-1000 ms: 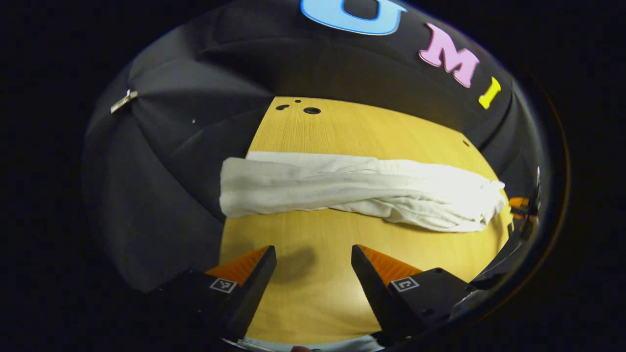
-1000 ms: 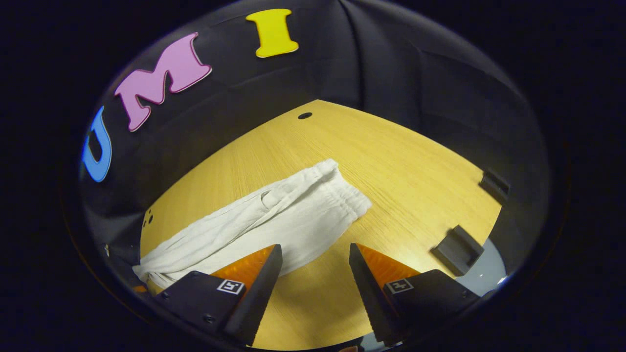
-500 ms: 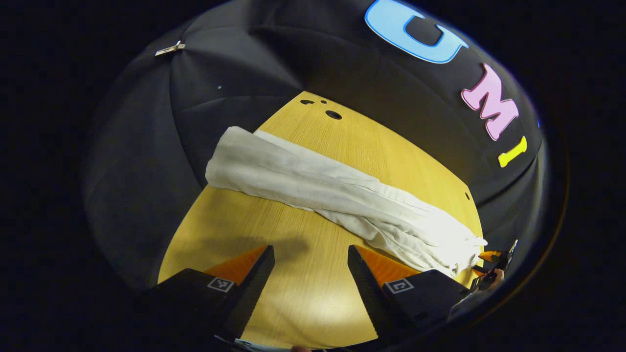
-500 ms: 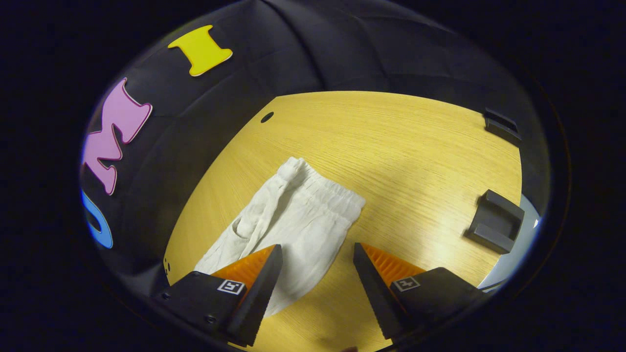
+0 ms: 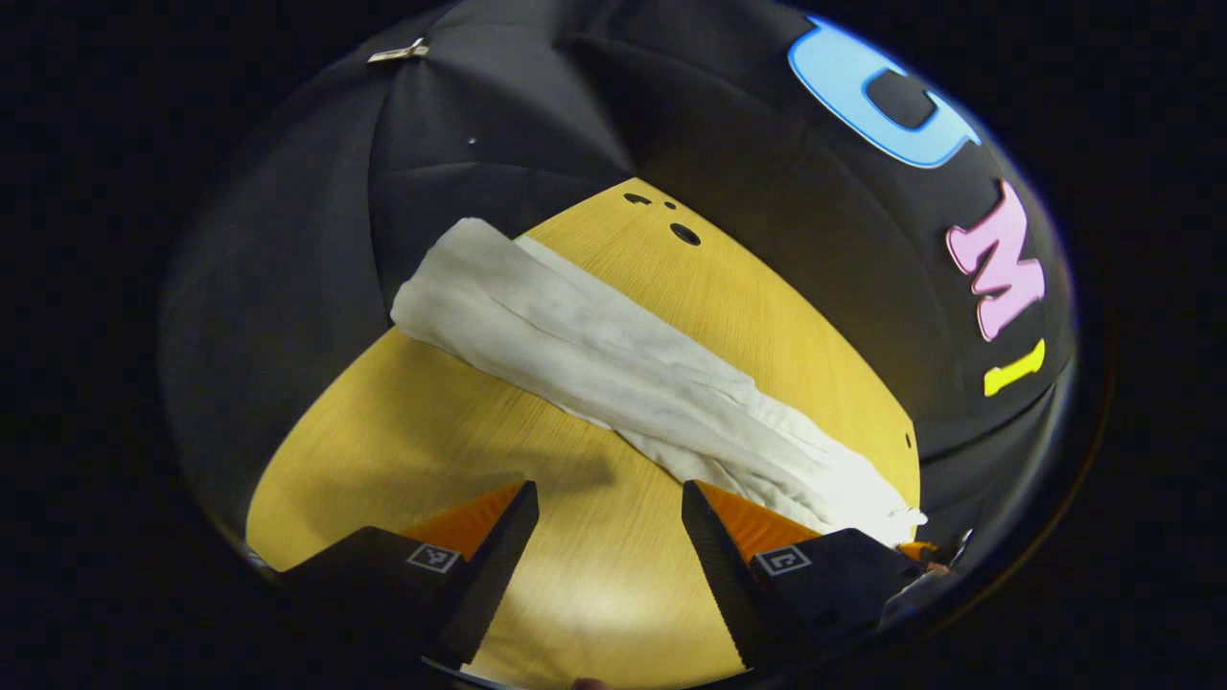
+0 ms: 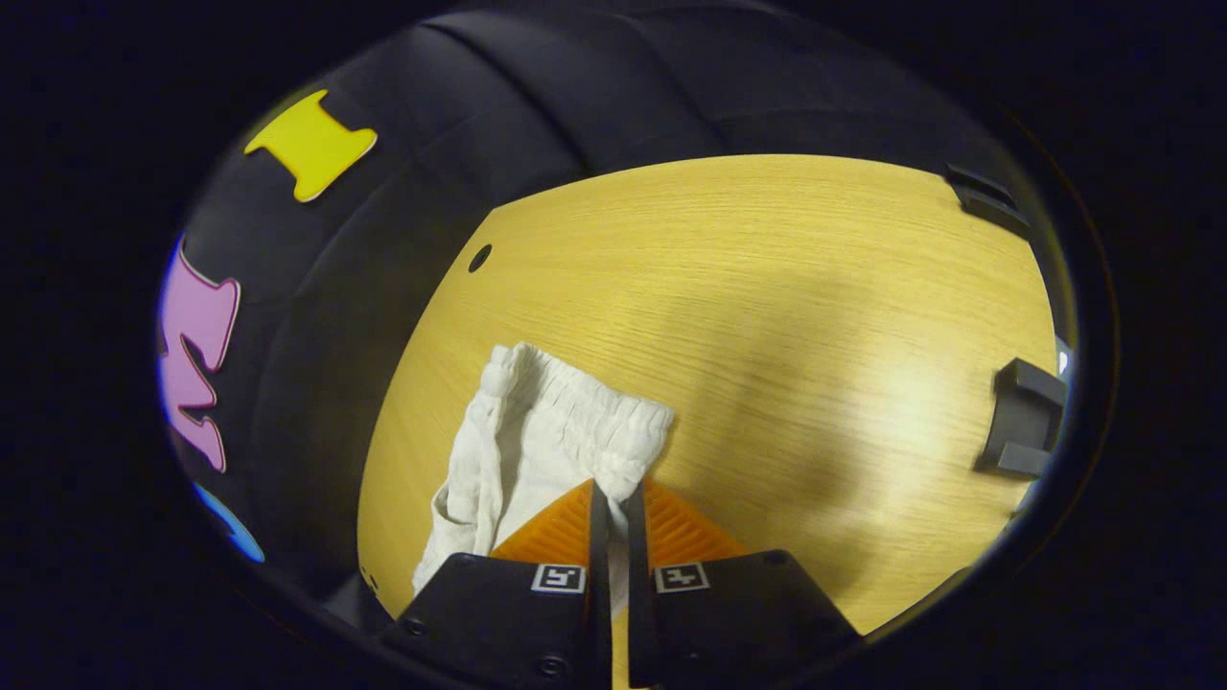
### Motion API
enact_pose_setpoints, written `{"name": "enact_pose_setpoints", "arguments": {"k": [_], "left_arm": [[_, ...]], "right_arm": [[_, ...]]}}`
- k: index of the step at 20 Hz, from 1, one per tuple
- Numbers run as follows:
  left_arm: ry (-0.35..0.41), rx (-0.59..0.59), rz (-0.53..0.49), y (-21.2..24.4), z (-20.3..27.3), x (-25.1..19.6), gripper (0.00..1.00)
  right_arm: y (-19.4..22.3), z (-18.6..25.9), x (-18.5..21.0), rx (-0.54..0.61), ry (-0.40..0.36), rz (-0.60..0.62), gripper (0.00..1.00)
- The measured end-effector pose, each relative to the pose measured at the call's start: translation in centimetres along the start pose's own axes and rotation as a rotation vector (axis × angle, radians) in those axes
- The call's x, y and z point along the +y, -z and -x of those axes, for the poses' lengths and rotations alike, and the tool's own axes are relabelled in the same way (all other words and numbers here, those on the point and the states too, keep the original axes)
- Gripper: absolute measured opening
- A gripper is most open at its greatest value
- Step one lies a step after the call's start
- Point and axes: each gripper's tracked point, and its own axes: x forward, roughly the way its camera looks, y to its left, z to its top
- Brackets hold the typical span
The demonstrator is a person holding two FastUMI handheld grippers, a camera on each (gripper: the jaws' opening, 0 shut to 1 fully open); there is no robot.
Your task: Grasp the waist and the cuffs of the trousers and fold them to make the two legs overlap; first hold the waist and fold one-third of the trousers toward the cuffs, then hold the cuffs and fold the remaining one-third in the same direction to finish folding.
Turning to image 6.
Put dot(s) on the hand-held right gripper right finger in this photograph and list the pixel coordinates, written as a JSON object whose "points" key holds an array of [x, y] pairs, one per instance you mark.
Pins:
{"points": [[637, 594]]}

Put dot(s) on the white jeans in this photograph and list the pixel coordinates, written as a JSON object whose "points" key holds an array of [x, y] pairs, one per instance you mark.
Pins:
{"points": [[546, 431]]}

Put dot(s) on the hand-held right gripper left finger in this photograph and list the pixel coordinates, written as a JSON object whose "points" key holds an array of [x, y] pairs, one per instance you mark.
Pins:
{"points": [[599, 594]]}

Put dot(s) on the large black table clamp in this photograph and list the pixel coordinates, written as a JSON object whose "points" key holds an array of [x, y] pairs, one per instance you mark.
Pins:
{"points": [[1021, 422]]}

